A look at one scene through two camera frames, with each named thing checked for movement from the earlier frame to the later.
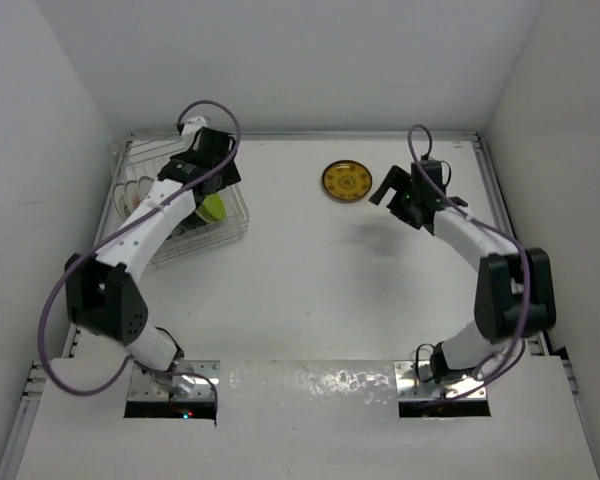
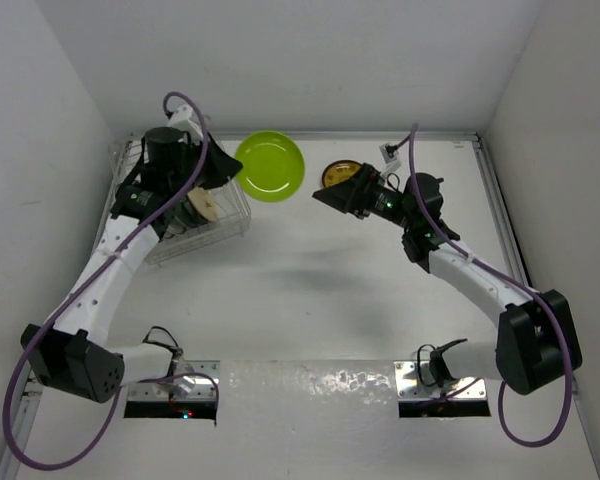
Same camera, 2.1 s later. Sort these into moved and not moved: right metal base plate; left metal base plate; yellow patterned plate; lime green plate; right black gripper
Moved: right black gripper; lime green plate
Not moved: yellow patterned plate; right metal base plate; left metal base plate
